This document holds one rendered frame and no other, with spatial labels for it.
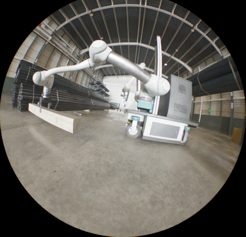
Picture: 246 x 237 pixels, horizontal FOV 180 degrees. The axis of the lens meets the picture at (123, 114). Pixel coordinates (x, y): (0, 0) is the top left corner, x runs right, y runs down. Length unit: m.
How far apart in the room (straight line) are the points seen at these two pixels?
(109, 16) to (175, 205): 10.79
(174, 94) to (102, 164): 0.95
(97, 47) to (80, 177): 0.74
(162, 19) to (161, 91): 9.81
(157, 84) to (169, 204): 0.74
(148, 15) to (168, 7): 2.42
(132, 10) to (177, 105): 9.85
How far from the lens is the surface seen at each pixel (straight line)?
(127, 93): 1.26
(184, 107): 1.02
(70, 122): 0.56
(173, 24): 10.33
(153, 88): 0.67
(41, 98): 0.90
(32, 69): 1.88
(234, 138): 4.54
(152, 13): 10.13
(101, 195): 0.35
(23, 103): 1.66
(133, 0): 9.83
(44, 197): 0.38
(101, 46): 0.61
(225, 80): 1.61
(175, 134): 0.91
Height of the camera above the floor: 0.32
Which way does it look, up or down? 4 degrees down
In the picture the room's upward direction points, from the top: 10 degrees clockwise
